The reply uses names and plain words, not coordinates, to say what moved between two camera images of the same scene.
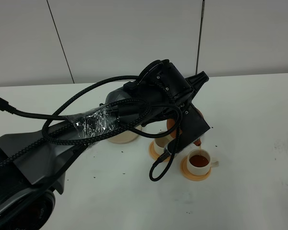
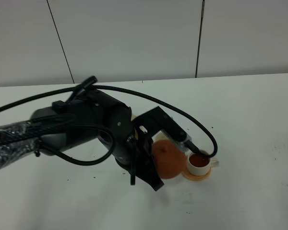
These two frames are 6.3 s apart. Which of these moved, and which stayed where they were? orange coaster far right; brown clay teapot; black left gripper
Moved: black left gripper; brown clay teapot
Stayed: orange coaster far right
